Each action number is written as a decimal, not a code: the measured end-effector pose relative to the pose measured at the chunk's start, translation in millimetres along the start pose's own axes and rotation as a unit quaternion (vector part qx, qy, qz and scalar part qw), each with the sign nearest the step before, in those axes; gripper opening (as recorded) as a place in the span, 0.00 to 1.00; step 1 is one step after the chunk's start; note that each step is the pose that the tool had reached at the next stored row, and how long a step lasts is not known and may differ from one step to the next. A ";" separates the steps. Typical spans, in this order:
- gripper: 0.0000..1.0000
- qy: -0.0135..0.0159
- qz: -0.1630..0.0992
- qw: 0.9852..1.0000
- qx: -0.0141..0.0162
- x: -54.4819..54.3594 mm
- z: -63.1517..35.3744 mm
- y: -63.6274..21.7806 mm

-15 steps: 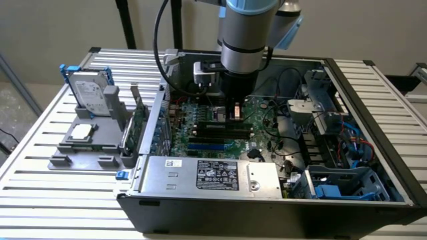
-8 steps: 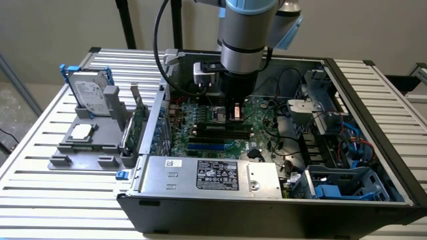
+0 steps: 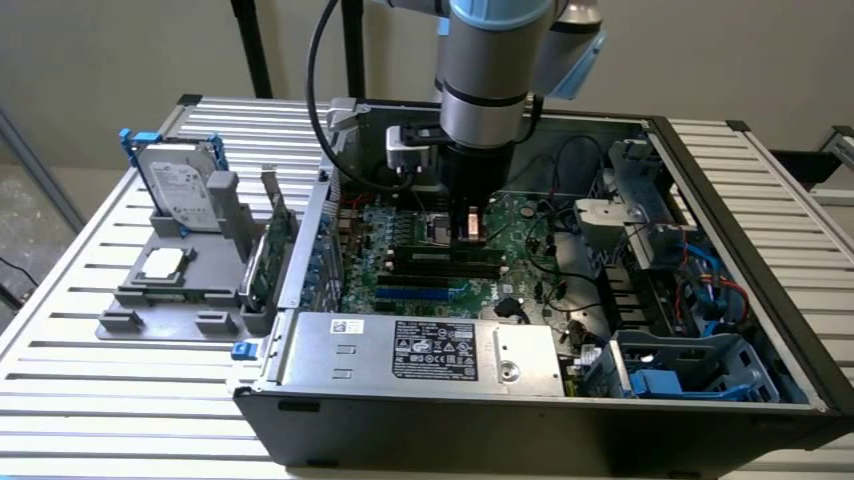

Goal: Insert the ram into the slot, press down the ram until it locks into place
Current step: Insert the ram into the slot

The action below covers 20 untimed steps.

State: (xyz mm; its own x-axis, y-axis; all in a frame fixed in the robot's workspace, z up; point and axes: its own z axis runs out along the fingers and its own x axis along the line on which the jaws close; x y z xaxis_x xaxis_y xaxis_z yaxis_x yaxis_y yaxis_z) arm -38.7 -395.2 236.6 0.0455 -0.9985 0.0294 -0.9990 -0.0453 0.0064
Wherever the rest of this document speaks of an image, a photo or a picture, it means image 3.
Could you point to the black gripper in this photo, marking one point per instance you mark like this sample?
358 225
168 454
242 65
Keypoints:
475 172

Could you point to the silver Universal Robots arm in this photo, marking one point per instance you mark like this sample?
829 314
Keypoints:
481 60

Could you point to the black RAM slot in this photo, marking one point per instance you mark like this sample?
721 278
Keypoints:
443 270

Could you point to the blue expansion slot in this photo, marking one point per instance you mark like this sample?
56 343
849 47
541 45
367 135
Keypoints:
414 294

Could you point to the CPU socket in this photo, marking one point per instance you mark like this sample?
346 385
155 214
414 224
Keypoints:
434 227

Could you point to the green motherboard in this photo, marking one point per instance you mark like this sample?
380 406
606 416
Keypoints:
434 260

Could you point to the green graphics card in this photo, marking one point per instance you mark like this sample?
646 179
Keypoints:
270 245

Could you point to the silver power supply unit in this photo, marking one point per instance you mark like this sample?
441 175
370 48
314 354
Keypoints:
421 352

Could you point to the silver hard disk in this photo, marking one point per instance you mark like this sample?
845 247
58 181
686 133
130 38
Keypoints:
182 192

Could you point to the black open PC case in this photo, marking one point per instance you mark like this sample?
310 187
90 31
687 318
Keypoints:
534 390

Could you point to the grey parts rack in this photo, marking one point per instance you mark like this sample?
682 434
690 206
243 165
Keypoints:
180 280

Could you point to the blue case latch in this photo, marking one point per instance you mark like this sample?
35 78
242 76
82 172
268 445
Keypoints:
243 349

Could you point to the grey drive cage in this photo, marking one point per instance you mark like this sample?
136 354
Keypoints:
687 365

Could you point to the silver CPU chip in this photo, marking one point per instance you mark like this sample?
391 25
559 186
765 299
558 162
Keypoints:
163 262

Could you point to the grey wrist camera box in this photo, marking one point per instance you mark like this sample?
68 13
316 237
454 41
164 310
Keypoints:
409 145

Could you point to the black camera stand pole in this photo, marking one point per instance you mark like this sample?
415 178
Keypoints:
255 47

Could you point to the blue disk bracket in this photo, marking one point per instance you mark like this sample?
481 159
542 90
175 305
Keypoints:
174 142

